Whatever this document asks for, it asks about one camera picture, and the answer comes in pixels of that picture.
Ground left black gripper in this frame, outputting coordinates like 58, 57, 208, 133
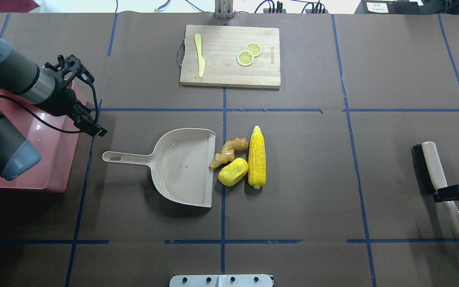
43, 55, 108, 137

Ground beige hand brush black bristles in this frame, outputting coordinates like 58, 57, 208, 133
410, 141, 459, 236

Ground beige plastic dustpan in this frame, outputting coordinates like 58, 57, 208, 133
102, 128, 216, 208

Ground tan toy ginger root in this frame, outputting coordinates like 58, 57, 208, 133
209, 138, 249, 169

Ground yellow toy potato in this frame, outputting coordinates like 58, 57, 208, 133
218, 157, 249, 187

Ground yellow toy corn cob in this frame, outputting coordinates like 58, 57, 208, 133
248, 126, 267, 189

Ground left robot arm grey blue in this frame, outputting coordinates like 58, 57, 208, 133
0, 38, 107, 181

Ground pink plastic bin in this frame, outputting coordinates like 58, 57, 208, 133
0, 98, 79, 194

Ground yellow-green plastic knife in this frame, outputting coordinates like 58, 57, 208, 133
194, 34, 206, 78

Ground bamboo cutting board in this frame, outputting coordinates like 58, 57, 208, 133
180, 24, 282, 90

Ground lemon slice upper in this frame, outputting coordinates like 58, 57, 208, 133
245, 42, 263, 57

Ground aluminium frame post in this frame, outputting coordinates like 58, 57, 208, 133
214, 0, 234, 19

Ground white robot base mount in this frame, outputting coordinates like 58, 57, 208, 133
169, 274, 275, 287

